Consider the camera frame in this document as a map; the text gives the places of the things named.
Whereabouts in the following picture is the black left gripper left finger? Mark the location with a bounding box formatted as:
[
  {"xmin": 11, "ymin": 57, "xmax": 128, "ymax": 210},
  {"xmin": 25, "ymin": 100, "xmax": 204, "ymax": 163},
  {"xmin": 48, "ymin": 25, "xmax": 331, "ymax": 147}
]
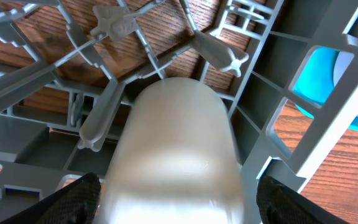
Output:
[{"xmin": 0, "ymin": 172, "xmax": 101, "ymax": 224}]

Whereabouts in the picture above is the grey dishwasher rack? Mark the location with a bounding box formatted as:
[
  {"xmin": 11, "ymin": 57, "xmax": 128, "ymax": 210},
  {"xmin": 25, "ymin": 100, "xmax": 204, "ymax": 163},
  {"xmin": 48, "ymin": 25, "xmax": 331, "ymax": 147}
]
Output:
[{"xmin": 0, "ymin": 1, "xmax": 358, "ymax": 223}]

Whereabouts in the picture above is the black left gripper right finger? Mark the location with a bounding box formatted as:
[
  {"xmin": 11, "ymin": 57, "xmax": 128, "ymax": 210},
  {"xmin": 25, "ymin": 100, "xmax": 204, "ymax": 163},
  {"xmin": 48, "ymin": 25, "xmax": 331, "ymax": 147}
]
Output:
[{"xmin": 256, "ymin": 175, "xmax": 347, "ymax": 224}]

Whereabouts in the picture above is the white paper cup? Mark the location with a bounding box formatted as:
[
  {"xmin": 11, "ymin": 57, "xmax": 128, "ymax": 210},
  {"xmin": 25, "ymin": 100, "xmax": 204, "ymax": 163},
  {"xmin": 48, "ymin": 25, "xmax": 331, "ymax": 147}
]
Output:
[{"xmin": 94, "ymin": 78, "xmax": 244, "ymax": 224}]

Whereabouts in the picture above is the teal plastic tray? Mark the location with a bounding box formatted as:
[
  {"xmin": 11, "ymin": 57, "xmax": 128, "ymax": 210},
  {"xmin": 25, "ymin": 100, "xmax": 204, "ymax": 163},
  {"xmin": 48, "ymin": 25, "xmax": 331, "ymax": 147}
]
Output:
[{"xmin": 292, "ymin": 47, "xmax": 358, "ymax": 136}]

